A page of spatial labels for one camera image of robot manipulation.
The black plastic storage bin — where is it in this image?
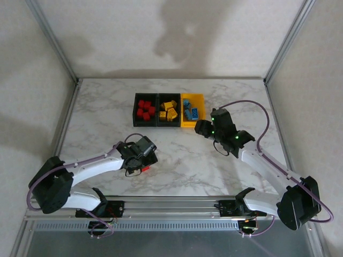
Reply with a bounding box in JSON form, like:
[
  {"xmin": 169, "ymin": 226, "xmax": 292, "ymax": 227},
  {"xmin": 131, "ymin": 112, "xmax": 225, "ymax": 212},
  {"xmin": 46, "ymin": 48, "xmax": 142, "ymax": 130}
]
[
  {"xmin": 133, "ymin": 93, "xmax": 159, "ymax": 127},
  {"xmin": 156, "ymin": 93, "xmax": 182, "ymax": 127}
]

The yellow plastic storage bin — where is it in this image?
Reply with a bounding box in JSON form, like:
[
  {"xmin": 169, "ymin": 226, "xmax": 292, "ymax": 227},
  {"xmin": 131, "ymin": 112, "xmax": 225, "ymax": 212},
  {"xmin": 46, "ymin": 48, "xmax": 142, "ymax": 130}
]
[{"xmin": 180, "ymin": 93, "xmax": 206, "ymax": 128}]

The small black control board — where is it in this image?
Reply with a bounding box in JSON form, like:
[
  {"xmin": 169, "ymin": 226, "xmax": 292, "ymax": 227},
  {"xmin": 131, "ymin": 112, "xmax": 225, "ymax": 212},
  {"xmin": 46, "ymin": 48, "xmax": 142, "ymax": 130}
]
[
  {"xmin": 237, "ymin": 219, "xmax": 259, "ymax": 232},
  {"xmin": 87, "ymin": 221, "xmax": 113, "ymax": 232}
]

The grey lower panel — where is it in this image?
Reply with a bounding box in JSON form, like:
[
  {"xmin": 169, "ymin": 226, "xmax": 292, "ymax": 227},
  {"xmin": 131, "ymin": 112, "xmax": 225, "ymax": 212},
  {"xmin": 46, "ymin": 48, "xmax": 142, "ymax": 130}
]
[{"xmin": 10, "ymin": 219, "xmax": 329, "ymax": 257}]

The thin black right gripper cable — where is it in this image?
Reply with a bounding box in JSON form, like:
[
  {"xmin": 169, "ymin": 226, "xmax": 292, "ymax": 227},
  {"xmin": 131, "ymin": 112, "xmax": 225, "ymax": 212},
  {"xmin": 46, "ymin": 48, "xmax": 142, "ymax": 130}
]
[{"xmin": 213, "ymin": 140, "xmax": 231, "ymax": 156}]

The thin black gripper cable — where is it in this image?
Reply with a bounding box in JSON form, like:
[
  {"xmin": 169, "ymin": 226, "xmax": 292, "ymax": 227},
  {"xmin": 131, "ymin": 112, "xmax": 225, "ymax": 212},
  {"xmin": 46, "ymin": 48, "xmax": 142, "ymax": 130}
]
[
  {"xmin": 213, "ymin": 140, "xmax": 231, "ymax": 156},
  {"xmin": 125, "ymin": 164, "xmax": 144, "ymax": 178}
]

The thin black left gripper cable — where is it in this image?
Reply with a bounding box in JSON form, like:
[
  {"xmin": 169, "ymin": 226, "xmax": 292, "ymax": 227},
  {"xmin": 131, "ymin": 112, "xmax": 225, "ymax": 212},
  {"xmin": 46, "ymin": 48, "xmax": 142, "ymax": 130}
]
[{"xmin": 125, "ymin": 164, "xmax": 144, "ymax": 178}]

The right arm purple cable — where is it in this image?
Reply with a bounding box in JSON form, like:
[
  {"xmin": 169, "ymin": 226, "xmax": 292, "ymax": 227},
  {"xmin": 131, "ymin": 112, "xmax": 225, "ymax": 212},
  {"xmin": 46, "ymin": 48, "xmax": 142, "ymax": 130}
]
[{"xmin": 221, "ymin": 100, "xmax": 335, "ymax": 239}]

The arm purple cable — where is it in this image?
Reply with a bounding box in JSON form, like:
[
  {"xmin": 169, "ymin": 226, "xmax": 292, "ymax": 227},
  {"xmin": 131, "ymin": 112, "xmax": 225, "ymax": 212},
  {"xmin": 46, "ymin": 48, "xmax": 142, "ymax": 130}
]
[
  {"xmin": 221, "ymin": 100, "xmax": 335, "ymax": 239},
  {"xmin": 27, "ymin": 133, "xmax": 144, "ymax": 239}
]

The aluminium side rail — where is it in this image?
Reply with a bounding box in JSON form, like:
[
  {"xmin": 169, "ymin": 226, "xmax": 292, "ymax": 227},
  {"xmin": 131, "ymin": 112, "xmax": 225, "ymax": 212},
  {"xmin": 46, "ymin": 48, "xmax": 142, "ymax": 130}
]
[
  {"xmin": 264, "ymin": 79, "xmax": 306, "ymax": 198},
  {"xmin": 37, "ymin": 79, "xmax": 83, "ymax": 198}
]

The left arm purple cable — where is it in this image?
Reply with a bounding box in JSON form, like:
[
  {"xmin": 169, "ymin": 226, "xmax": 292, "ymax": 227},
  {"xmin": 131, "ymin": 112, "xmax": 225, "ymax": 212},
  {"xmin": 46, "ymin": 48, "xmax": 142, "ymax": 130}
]
[{"xmin": 27, "ymin": 133, "xmax": 144, "ymax": 239}]

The wide aluminium base rail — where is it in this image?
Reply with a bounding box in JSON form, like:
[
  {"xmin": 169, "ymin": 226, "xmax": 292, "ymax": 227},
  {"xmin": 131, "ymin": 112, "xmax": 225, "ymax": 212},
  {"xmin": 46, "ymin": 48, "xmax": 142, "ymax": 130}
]
[{"xmin": 24, "ymin": 196, "xmax": 319, "ymax": 222}]

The grey slotted cable duct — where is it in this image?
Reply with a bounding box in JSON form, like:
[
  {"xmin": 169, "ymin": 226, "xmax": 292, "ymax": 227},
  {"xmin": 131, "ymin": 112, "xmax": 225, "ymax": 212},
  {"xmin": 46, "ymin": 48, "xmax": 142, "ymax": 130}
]
[{"xmin": 34, "ymin": 221, "xmax": 240, "ymax": 231}]

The aluminium frame post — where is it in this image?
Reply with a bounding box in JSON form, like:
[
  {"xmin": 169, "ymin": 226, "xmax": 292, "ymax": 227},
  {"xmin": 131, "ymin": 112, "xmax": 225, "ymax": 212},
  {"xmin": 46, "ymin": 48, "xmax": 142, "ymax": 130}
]
[
  {"xmin": 25, "ymin": 0, "xmax": 80, "ymax": 84},
  {"xmin": 263, "ymin": 0, "xmax": 317, "ymax": 84}
]

